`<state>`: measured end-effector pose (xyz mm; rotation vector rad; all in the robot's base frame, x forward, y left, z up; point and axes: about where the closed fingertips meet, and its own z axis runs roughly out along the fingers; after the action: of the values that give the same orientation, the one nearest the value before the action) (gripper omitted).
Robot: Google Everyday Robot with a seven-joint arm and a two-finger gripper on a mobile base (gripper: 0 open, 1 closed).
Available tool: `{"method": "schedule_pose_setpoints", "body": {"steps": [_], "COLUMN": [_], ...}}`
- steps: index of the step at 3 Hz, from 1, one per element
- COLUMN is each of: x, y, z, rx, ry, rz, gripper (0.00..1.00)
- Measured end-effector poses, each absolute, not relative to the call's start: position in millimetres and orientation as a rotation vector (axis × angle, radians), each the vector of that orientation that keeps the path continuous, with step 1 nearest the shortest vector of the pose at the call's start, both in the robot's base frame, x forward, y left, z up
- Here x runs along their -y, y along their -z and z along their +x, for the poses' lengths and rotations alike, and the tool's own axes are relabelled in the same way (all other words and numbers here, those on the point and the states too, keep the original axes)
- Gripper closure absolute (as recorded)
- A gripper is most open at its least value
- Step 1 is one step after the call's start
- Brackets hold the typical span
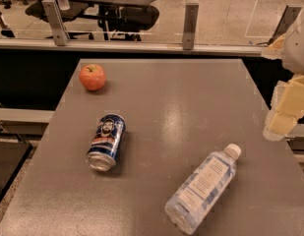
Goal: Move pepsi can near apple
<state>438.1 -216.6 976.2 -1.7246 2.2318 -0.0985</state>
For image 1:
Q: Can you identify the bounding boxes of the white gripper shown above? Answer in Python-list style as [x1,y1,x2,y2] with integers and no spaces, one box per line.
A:
[261,7,304,142]

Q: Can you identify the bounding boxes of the blue pepsi can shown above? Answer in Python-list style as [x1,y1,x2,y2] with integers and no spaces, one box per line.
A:
[86,113,126,172]

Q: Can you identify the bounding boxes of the red apple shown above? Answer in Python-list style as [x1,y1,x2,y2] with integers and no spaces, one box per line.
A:
[79,64,106,91]

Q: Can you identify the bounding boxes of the clear plastic water bottle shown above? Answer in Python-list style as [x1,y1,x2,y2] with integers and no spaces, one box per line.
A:
[165,144,241,235]

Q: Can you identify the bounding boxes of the black office chair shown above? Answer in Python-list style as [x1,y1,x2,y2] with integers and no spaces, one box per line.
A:
[26,0,93,45]

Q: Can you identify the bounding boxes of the metal railing beam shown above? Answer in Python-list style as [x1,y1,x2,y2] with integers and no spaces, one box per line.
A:
[0,38,265,57]

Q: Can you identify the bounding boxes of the right metal glass bracket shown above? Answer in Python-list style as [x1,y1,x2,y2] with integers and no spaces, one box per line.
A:
[268,5,302,44]

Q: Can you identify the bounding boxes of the metal glass bracket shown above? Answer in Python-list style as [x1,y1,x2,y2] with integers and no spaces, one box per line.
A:
[42,0,69,46]
[268,5,302,44]
[182,3,199,50]

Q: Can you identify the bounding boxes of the middle metal glass bracket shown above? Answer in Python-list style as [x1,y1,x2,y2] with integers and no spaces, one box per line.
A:
[182,3,199,50]

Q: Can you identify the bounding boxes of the left metal glass bracket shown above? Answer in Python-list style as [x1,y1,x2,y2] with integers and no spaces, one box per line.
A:
[42,0,69,46]

